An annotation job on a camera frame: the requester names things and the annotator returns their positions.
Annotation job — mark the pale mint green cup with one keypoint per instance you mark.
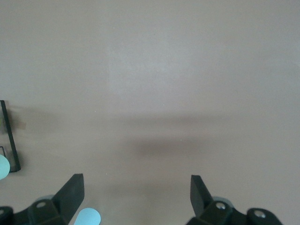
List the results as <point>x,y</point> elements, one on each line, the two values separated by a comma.
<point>3,167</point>

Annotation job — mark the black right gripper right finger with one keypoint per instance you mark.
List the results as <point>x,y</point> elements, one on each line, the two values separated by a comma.
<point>201,206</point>

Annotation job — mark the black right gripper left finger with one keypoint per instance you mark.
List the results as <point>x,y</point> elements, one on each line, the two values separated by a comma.
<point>68,201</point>

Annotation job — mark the light blue plastic cup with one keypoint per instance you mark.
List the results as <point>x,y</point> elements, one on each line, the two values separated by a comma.
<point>90,216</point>

